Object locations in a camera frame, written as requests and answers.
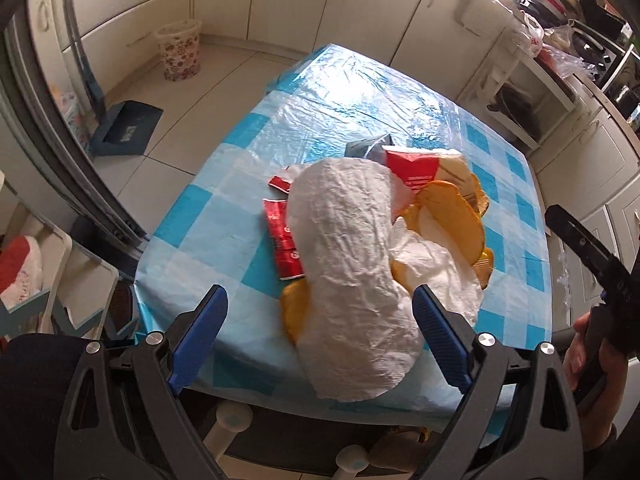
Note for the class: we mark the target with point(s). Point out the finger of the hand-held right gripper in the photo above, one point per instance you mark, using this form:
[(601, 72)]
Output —
[(582, 241)]

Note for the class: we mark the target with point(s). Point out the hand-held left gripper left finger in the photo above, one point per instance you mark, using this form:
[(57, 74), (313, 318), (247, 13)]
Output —
[(197, 340)]

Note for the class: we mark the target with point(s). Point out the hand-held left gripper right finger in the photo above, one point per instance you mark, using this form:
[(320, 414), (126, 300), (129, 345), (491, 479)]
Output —
[(442, 340)]

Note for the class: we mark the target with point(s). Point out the large white paper towel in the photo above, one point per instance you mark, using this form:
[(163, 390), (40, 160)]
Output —
[(350, 260)]

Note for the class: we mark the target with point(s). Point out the large orange peel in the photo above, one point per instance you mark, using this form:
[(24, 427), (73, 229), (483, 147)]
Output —
[(450, 215)]

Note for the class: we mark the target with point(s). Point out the person's right forearm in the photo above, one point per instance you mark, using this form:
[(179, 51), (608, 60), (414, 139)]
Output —
[(617, 395)]

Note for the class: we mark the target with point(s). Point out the person's right hand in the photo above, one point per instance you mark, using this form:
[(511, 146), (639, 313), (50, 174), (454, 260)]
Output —
[(575, 355)]

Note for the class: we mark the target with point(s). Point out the crumpled white tissue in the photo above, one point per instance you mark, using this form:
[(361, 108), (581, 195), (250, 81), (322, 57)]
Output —
[(435, 270)]

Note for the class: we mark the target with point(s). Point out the white table leg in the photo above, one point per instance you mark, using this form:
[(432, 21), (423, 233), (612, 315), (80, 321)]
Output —
[(227, 422), (352, 462)]

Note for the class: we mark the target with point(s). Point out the long red packet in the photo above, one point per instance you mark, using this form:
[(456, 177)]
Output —
[(280, 240)]

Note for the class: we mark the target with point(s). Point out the blue checked plastic tablecloth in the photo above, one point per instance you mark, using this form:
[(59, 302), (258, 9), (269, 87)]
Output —
[(225, 210)]

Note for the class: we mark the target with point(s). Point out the black frying pan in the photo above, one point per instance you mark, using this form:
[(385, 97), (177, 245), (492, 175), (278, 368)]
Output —
[(517, 110)]

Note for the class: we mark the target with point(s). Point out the white shelf rack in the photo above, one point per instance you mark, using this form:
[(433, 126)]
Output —
[(545, 85)]

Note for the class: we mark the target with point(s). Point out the small red packet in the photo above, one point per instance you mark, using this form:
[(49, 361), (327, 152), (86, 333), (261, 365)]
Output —
[(280, 184)]

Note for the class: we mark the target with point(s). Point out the red and white wrapper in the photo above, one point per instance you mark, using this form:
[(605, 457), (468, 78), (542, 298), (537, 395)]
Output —
[(410, 165)]

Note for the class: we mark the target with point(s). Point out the black gas stove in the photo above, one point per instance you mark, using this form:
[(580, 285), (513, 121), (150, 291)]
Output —
[(597, 55)]

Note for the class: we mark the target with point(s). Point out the clear plastic bag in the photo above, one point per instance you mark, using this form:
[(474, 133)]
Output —
[(562, 52)]

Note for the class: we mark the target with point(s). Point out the refrigerator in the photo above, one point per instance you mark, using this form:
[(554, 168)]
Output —
[(100, 170)]

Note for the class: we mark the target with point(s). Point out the white plastic bag red print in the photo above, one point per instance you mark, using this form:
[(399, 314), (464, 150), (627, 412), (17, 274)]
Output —
[(534, 35)]

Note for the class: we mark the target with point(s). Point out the blue dustpan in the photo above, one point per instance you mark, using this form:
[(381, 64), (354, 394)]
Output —
[(127, 127)]

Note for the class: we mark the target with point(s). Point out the black kitchen appliance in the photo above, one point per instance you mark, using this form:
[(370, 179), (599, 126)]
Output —
[(605, 10)]

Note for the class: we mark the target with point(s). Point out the white hanging door bin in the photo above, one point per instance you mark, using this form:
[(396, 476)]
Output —
[(477, 10)]

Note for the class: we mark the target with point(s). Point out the floral wastebasket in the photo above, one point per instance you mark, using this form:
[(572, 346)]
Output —
[(177, 50)]

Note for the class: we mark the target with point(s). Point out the cream drawer cabinet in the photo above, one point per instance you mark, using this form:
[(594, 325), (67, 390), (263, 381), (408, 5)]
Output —
[(130, 15)]

